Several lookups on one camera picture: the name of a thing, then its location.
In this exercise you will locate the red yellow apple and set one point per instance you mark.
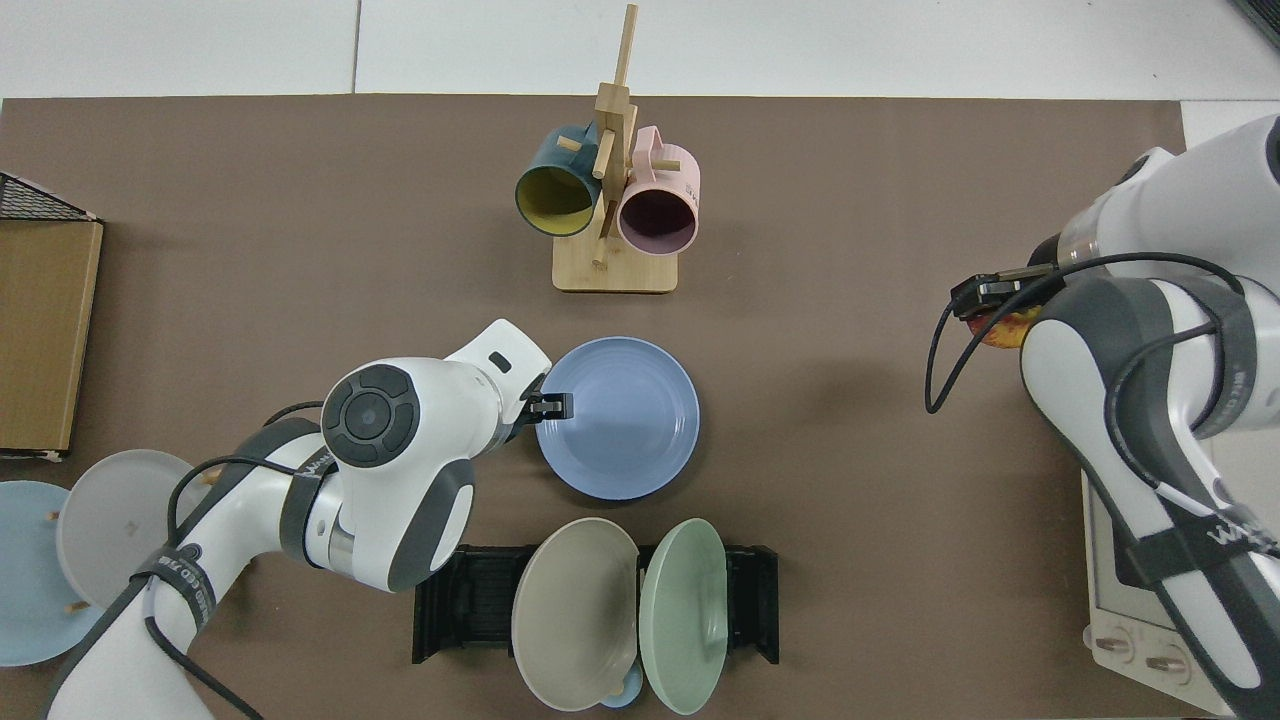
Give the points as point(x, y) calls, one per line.
point(1005, 335)

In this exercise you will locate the black dish rack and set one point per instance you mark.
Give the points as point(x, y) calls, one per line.
point(470, 600)

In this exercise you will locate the beige grey plate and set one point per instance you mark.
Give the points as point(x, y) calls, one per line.
point(575, 615)

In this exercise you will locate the green plate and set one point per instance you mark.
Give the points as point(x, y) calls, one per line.
point(680, 620)

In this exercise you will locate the pale grey plate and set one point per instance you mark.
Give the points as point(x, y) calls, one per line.
point(110, 520)

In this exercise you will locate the wooden peg plate rack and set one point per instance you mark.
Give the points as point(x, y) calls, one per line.
point(75, 606)

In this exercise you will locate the light blue plate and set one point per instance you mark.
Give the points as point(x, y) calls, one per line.
point(25, 580)

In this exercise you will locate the wooden cup stand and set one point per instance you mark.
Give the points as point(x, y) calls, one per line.
point(620, 270)

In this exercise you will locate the brown table cloth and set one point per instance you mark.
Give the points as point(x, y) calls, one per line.
point(850, 200)

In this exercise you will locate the dark teal cup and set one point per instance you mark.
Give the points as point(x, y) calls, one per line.
point(550, 160)

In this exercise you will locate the pink cup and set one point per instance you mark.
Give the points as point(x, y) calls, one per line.
point(670, 170)

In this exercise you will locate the pale toaster oven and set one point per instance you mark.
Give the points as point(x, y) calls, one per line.
point(1110, 560)

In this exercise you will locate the small blue round thing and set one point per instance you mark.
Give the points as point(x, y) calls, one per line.
point(625, 693)

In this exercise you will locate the dark grey equipment edge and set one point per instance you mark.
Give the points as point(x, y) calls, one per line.
point(1265, 15)

